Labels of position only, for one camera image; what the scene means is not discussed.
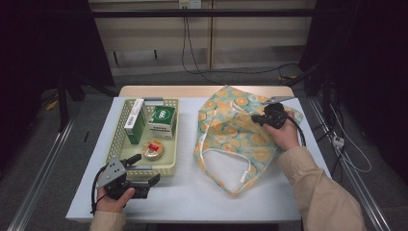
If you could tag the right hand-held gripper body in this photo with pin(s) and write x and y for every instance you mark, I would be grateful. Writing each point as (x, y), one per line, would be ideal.
(275, 116)

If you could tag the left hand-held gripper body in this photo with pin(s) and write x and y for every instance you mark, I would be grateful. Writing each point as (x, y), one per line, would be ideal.
(114, 179)

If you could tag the pale green plastic basket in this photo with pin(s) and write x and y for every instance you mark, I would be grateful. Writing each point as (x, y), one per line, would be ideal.
(134, 151)

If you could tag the round tin with red label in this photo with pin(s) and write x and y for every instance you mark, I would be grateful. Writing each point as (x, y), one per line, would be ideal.
(153, 150)

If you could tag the orange print fabric bag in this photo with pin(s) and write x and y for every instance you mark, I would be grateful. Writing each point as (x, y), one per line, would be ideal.
(224, 128)

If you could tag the square green white box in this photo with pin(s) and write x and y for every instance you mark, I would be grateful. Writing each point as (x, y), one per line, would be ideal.
(162, 119)

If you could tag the person's right hand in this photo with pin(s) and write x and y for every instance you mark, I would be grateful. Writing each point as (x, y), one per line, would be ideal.
(285, 137)

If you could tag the person's left hand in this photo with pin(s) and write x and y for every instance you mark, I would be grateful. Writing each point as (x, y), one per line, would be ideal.
(109, 204)

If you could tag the white table cover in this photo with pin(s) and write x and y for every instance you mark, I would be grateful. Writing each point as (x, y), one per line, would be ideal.
(179, 199)

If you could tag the tall green white box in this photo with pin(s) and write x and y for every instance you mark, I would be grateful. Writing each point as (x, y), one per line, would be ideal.
(136, 123)

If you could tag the small black stick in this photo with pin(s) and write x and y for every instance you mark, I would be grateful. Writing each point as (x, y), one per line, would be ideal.
(86, 136)

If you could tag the black metal stand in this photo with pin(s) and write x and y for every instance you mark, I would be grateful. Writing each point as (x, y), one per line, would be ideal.
(326, 96)
(62, 106)

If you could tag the white power strip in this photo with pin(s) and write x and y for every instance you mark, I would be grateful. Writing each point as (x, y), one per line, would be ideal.
(338, 141)

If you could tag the dark curtain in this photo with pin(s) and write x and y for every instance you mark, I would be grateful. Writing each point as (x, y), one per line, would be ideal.
(32, 48)
(378, 64)

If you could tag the black horizontal bar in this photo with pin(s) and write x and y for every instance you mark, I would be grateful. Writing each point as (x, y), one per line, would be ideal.
(205, 13)

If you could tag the metal floor rail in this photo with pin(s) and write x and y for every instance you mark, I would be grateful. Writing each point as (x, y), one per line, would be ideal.
(366, 195)
(38, 184)

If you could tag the white wall socket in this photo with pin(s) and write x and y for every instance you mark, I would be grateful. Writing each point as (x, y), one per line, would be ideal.
(190, 4)

